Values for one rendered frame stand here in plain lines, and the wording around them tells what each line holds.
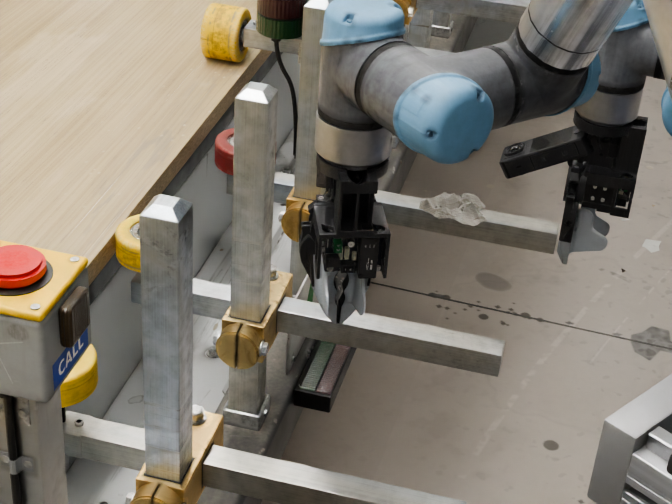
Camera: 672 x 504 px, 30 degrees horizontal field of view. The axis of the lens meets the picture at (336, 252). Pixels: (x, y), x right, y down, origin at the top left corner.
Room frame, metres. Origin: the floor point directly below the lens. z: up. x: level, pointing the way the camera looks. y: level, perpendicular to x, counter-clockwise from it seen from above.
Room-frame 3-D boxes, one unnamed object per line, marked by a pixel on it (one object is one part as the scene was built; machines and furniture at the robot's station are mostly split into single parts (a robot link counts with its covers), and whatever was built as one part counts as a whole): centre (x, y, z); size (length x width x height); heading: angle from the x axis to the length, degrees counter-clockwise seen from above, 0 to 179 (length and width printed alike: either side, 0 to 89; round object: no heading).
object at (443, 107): (1.02, -0.08, 1.19); 0.11 x 0.11 x 0.08; 35
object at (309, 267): (1.10, 0.01, 0.97); 0.05 x 0.02 x 0.09; 99
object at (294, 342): (1.35, 0.02, 0.75); 0.26 x 0.01 x 0.10; 168
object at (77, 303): (0.64, 0.16, 1.20); 0.03 x 0.01 x 0.03; 168
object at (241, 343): (1.17, 0.09, 0.83); 0.14 x 0.06 x 0.05; 168
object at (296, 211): (1.41, 0.04, 0.85); 0.14 x 0.06 x 0.05; 168
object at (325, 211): (1.08, -0.01, 1.03); 0.09 x 0.08 x 0.12; 9
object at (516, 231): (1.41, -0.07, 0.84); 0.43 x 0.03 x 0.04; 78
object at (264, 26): (1.40, 0.08, 1.10); 0.06 x 0.06 x 0.02
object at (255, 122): (1.14, 0.09, 0.89); 0.04 x 0.04 x 0.48; 78
